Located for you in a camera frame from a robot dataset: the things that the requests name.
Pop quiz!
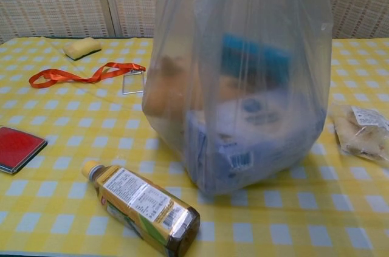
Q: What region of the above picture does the transparent plastic bag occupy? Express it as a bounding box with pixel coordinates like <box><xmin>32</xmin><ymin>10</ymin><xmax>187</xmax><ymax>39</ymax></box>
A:
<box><xmin>142</xmin><ymin>0</ymin><xmax>334</xmax><ymax>199</ymax></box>

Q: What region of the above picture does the tan bread loaf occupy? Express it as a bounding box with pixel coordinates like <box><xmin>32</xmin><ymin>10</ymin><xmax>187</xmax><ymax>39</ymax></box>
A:
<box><xmin>144</xmin><ymin>55</ymin><xmax>201</xmax><ymax>118</ymax></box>

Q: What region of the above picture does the white pack with blue logo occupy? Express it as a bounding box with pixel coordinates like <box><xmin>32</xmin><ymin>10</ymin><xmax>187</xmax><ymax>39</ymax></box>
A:
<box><xmin>185</xmin><ymin>94</ymin><xmax>326</xmax><ymax>193</ymax></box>

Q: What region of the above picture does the clear badge holder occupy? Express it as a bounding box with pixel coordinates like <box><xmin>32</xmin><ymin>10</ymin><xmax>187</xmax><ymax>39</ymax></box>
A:
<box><xmin>122</xmin><ymin>70</ymin><xmax>146</xmax><ymax>96</ymax></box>

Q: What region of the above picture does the blue cookie box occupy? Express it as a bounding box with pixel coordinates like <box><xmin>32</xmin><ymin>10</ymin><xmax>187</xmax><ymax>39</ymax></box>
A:
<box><xmin>220</xmin><ymin>33</ymin><xmax>292</xmax><ymax>87</ymax></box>

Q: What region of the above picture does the yellow checked tablecloth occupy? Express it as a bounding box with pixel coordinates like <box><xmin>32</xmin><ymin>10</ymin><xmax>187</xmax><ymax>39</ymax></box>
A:
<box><xmin>0</xmin><ymin>37</ymin><xmax>389</xmax><ymax>257</ymax></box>

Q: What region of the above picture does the tea bottle with yellow cap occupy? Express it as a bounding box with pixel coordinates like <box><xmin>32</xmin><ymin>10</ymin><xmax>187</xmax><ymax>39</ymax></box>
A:
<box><xmin>81</xmin><ymin>159</ymin><xmax>201</xmax><ymax>257</ymax></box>

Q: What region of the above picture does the yellow sponge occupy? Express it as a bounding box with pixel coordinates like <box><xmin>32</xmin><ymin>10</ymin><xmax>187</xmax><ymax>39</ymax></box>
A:
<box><xmin>63</xmin><ymin>37</ymin><xmax>103</xmax><ymax>61</ymax></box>

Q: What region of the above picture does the clear wrapped bread packet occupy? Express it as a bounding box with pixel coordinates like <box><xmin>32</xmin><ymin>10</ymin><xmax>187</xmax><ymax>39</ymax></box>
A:
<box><xmin>329</xmin><ymin>103</ymin><xmax>389</xmax><ymax>160</ymax></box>

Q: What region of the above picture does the red stamp pad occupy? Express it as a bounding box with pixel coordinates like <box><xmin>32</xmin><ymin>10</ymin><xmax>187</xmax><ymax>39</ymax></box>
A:
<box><xmin>0</xmin><ymin>126</ymin><xmax>49</xmax><ymax>175</ymax></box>

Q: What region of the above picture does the orange lanyard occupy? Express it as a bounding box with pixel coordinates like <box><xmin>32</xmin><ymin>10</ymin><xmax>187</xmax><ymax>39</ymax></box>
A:
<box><xmin>29</xmin><ymin>61</ymin><xmax>146</xmax><ymax>89</ymax></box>

